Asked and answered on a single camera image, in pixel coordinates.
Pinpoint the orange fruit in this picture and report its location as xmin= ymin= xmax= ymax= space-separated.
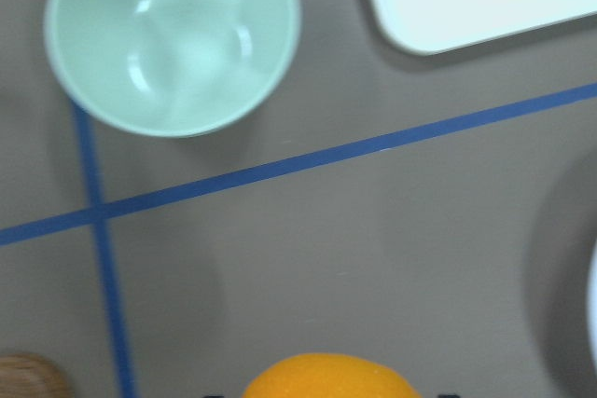
xmin=243 ymin=353 xmax=420 ymax=397

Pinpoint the green ceramic bowl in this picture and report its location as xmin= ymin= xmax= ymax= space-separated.
xmin=44 ymin=0 xmax=301 ymax=138

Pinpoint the white round plate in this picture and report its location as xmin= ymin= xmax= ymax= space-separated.
xmin=584 ymin=240 xmax=596 ymax=397

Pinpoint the brown wooden cutting board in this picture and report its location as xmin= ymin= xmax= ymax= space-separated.
xmin=1 ymin=354 xmax=73 ymax=398

